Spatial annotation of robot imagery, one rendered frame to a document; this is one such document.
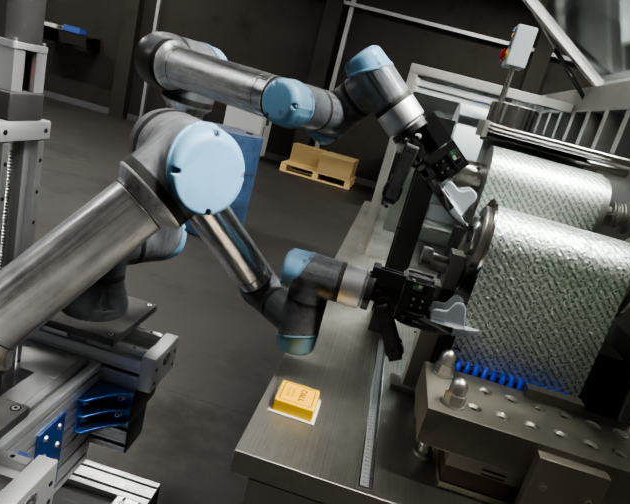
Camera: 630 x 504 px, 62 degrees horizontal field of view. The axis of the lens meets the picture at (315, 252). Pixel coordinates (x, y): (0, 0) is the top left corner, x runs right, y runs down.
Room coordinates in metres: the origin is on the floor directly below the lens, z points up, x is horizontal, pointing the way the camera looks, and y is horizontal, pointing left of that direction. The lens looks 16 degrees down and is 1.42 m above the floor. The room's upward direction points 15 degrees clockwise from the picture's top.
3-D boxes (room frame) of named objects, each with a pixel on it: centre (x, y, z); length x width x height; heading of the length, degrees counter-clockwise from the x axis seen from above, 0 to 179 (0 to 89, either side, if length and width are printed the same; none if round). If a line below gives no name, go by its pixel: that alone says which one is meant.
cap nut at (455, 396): (0.73, -0.26, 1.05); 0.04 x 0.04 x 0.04
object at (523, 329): (0.88, -0.40, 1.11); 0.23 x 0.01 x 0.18; 84
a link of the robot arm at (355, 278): (0.92, -0.09, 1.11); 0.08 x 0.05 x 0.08; 174
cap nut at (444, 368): (0.83, -0.26, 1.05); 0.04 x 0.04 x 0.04
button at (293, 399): (0.82, -0.04, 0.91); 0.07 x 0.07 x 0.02; 84
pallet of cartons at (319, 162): (9.83, 0.31, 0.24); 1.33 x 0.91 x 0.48; 86
